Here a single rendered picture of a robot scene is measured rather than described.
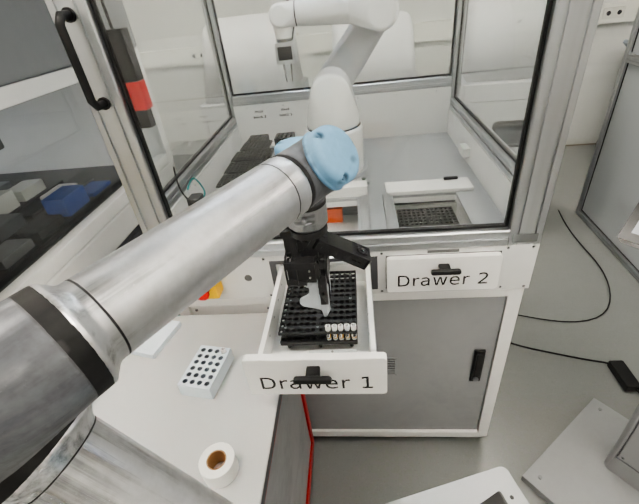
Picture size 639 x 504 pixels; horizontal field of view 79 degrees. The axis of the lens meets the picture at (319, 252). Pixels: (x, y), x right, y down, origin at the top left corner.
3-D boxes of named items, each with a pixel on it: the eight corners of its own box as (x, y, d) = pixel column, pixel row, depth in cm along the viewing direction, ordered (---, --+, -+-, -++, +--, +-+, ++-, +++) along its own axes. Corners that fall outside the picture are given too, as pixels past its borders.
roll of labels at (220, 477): (197, 485, 74) (191, 474, 72) (213, 449, 80) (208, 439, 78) (230, 492, 73) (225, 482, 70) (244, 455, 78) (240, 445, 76)
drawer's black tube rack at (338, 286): (358, 351, 88) (357, 331, 84) (282, 353, 89) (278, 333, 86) (356, 288, 106) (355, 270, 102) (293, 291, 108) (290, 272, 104)
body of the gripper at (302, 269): (292, 265, 81) (283, 215, 74) (333, 263, 80) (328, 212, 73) (287, 289, 74) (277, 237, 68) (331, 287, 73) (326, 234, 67)
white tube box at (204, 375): (213, 399, 90) (209, 389, 88) (181, 395, 92) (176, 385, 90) (234, 358, 100) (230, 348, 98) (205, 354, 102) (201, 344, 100)
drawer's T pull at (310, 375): (331, 384, 74) (331, 380, 73) (293, 385, 74) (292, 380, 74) (332, 369, 77) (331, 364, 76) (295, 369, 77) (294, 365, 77)
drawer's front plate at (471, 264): (496, 288, 103) (503, 255, 96) (387, 292, 106) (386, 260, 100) (494, 284, 104) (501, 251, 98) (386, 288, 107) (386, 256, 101)
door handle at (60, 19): (100, 115, 80) (56, 7, 69) (89, 116, 80) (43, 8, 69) (112, 109, 84) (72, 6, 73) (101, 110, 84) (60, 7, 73)
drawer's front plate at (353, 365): (387, 393, 80) (387, 358, 74) (251, 394, 83) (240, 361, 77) (386, 386, 81) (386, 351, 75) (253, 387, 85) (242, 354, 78)
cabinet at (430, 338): (490, 447, 149) (534, 288, 104) (233, 445, 160) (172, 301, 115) (441, 289, 226) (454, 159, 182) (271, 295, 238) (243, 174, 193)
